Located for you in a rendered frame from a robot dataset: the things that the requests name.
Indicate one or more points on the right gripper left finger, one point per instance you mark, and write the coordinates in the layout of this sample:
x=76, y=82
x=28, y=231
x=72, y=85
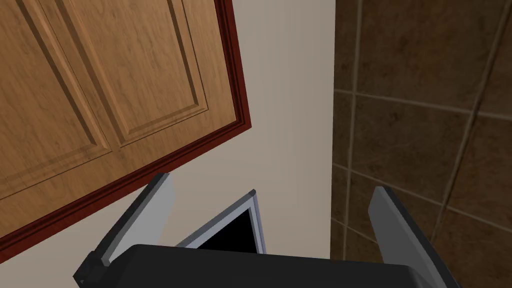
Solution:
x=140, y=220

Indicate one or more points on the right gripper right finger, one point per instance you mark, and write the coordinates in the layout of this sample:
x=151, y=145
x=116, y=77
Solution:
x=404, y=232

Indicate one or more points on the brown wooden panelled door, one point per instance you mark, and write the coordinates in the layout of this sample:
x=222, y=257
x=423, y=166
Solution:
x=108, y=104

